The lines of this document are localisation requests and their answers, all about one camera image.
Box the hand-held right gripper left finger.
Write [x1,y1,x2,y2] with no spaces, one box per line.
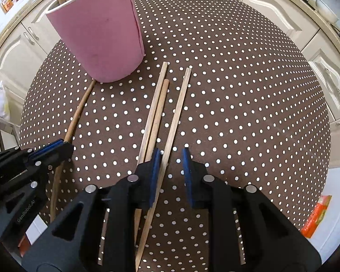
[22,147,163,272]

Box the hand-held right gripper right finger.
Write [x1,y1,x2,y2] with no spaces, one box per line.
[181,147,322,272]

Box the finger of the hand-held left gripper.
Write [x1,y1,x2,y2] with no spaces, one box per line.
[0,142,75,194]
[0,139,65,182]

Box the curved wooden chopstick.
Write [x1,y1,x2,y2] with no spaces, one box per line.
[49,79,97,224]

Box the round wooden chopstick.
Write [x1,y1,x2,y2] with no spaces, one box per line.
[144,79,170,162]

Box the pink utensil holder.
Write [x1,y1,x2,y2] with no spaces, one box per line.
[45,0,146,83]

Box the person's left hand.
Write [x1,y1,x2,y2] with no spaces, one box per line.
[18,229,32,251]

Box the wooden stool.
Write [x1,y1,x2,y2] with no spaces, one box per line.
[0,106,19,155]

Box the brown polka dot tablecloth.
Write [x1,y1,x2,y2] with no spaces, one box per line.
[18,0,331,272]

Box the orange snack packet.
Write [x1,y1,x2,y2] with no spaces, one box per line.
[301,195,332,238]

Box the white bowl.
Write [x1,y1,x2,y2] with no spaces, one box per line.
[315,0,340,23]

